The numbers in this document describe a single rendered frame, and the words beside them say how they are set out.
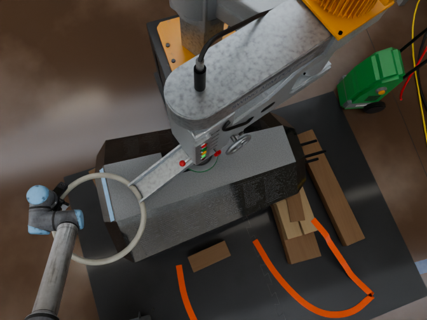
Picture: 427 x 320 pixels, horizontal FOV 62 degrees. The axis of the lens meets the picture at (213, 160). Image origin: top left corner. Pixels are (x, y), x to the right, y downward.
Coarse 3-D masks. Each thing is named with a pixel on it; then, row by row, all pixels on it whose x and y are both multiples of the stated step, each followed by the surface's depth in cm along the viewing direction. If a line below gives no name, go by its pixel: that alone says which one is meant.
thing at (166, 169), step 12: (240, 132) 182; (168, 156) 189; (180, 156) 191; (156, 168) 193; (168, 168) 191; (180, 168) 190; (144, 180) 193; (156, 180) 192; (168, 180) 186; (144, 192) 193
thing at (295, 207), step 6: (294, 198) 263; (300, 198) 263; (288, 204) 261; (294, 204) 262; (300, 204) 262; (288, 210) 260; (294, 210) 261; (300, 210) 261; (294, 216) 259; (300, 216) 260
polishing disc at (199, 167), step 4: (188, 156) 204; (212, 156) 204; (216, 156) 204; (208, 160) 203; (212, 160) 204; (216, 160) 204; (200, 164) 203; (204, 164) 203; (208, 164) 203; (212, 164) 203; (192, 168) 202; (196, 168) 202; (200, 168) 202; (204, 168) 202; (208, 168) 202
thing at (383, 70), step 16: (368, 64) 269; (384, 64) 258; (400, 64) 255; (352, 80) 285; (368, 80) 269; (384, 80) 259; (400, 80) 257; (352, 96) 286; (368, 96) 281; (368, 112) 304
